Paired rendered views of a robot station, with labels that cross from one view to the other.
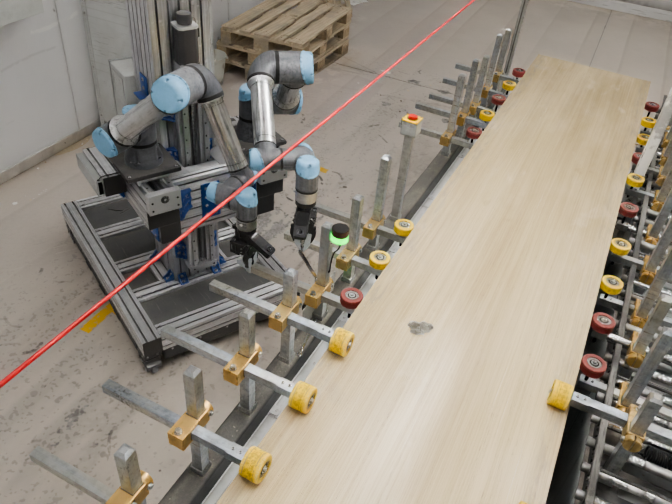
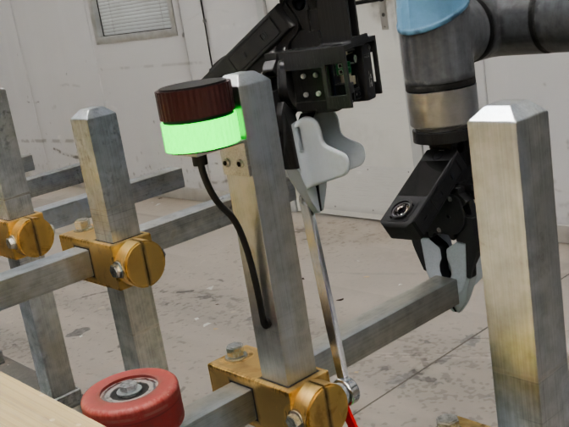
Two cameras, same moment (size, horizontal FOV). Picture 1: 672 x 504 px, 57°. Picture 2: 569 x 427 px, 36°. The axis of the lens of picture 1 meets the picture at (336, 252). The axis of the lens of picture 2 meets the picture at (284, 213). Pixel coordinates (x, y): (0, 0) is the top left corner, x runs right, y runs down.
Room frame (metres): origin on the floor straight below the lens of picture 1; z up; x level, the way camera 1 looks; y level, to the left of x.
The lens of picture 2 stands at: (2.04, -0.59, 1.20)
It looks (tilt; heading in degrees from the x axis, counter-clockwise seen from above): 15 degrees down; 117
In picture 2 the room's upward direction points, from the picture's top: 9 degrees counter-clockwise
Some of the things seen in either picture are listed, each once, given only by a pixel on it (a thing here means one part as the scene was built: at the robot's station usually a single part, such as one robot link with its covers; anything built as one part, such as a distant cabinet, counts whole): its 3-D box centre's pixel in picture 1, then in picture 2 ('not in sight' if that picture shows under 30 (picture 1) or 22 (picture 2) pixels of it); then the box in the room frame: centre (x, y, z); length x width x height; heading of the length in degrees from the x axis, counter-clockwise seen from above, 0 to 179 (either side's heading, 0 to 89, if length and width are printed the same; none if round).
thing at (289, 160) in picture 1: (298, 159); not in sight; (1.82, 0.16, 1.31); 0.11 x 0.11 x 0.08; 13
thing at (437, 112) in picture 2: (246, 222); (440, 108); (1.78, 0.33, 1.05); 0.08 x 0.08 x 0.05
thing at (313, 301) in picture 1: (320, 291); (274, 395); (1.68, 0.04, 0.85); 0.13 x 0.06 x 0.05; 157
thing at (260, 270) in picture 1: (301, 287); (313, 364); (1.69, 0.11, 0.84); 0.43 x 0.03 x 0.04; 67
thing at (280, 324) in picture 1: (285, 312); (112, 256); (1.45, 0.14, 0.95); 0.13 x 0.06 x 0.05; 157
